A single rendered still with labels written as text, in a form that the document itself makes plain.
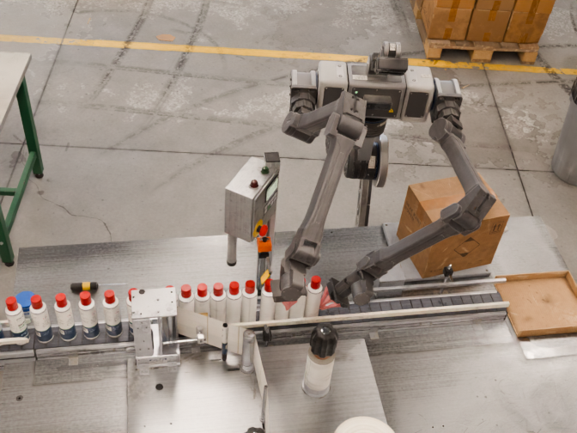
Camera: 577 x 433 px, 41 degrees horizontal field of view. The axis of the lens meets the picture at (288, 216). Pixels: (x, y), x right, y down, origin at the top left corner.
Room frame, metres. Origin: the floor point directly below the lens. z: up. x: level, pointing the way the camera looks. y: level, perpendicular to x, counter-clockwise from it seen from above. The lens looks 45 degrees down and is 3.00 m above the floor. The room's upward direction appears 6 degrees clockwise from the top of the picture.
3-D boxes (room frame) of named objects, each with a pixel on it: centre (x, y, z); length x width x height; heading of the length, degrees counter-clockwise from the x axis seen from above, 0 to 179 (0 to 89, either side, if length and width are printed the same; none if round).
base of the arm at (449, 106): (2.14, -0.51, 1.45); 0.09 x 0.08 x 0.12; 94
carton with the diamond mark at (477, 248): (2.08, -0.62, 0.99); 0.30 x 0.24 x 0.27; 113
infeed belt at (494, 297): (1.63, -0.01, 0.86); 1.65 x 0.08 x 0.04; 103
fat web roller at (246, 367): (1.42, 0.08, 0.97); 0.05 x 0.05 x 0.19
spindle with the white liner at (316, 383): (1.38, -0.14, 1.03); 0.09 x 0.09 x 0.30
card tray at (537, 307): (1.86, -0.98, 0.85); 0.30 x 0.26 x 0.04; 103
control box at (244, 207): (1.69, 0.12, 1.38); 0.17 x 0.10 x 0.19; 158
